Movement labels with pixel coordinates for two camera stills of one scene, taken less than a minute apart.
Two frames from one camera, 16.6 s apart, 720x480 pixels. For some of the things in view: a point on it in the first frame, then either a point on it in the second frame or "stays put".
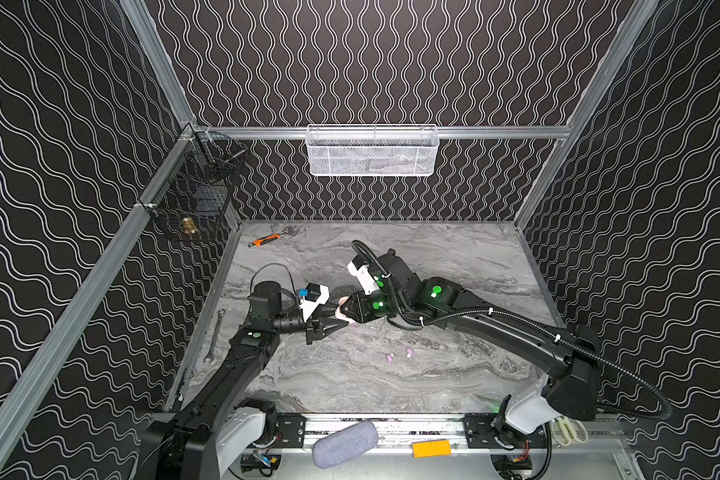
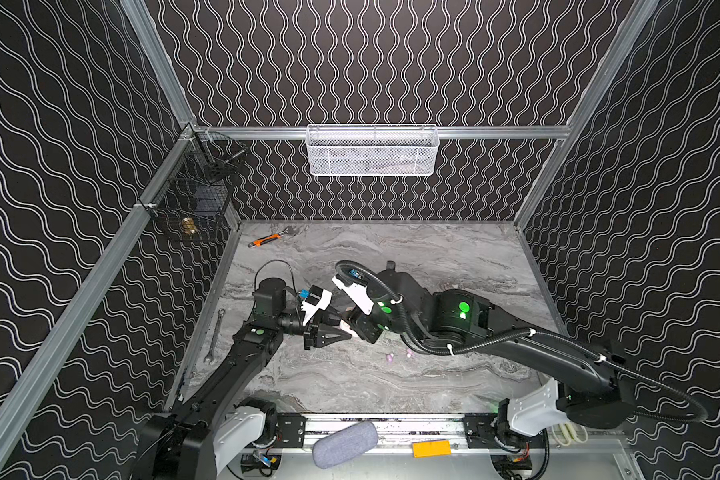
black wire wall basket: x=193 y=193 stays put
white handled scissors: x=566 y=429 stays put
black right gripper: x=359 y=306 to x=360 y=327
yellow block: x=431 y=448 stays put
